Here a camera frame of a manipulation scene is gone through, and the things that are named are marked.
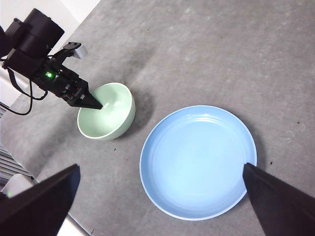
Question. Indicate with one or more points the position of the green bowl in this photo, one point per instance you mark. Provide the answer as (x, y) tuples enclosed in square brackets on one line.
[(113, 103)]

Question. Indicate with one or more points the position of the grey slatted panel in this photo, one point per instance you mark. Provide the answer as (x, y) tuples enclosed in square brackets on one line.
[(9, 162)]

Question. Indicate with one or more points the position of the white rounded device green light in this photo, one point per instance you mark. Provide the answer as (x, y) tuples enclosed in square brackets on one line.
[(17, 183)]

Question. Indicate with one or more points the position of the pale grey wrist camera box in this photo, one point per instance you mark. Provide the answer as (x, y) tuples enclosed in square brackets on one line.
[(80, 50)]

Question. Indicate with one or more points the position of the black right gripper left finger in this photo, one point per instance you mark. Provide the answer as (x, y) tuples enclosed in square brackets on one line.
[(37, 211)]

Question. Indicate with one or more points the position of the blue plate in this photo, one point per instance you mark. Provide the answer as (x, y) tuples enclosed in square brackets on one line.
[(197, 159)]

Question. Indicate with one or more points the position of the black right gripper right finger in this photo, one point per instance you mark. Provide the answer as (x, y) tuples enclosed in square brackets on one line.
[(283, 209)]

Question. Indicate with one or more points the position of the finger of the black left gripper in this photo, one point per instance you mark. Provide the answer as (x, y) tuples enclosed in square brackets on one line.
[(89, 102)]

